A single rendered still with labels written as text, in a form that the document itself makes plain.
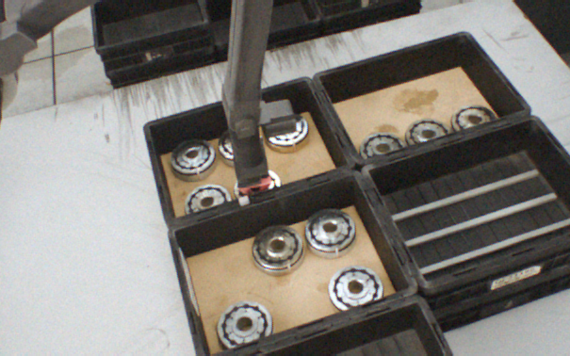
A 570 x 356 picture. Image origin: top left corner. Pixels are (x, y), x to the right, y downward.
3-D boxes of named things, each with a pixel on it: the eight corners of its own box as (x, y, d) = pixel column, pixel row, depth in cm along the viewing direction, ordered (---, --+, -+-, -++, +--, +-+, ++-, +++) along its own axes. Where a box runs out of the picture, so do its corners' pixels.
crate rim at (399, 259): (201, 372, 107) (198, 366, 105) (168, 234, 125) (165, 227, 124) (420, 298, 111) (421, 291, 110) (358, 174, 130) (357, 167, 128)
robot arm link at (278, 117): (223, 84, 116) (235, 121, 112) (285, 70, 117) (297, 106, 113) (231, 121, 127) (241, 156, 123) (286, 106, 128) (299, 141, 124)
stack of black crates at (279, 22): (230, 113, 253) (215, 46, 227) (216, 66, 272) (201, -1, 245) (326, 89, 256) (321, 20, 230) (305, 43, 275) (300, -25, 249)
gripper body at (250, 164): (262, 141, 133) (258, 117, 127) (270, 179, 127) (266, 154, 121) (232, 148, 133) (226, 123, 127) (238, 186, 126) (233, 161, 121)
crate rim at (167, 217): (168, 234, 125) (165, 226, 124) (143, 130, 144) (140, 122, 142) (357, 174, 130) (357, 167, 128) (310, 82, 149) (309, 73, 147)
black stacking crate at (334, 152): (179, 258, 133) (166, 227, 124) (155, 158, 151) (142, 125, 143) (357, 202, 138) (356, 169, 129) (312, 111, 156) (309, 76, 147)
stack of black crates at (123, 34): (131, 139, 249) (94, 51, 214) (124, 89, 268) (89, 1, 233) (230, 114, 253) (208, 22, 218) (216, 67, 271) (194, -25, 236)
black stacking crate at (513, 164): (417, 321, 119) (422, 292, 110) (359, 202, 137) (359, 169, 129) (604, 256, 124) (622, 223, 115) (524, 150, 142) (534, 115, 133)
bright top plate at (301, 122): (271, 151, 143) (271, 149, 143) (259, 121, 149) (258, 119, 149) (314, 137, 144) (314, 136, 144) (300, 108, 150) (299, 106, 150)
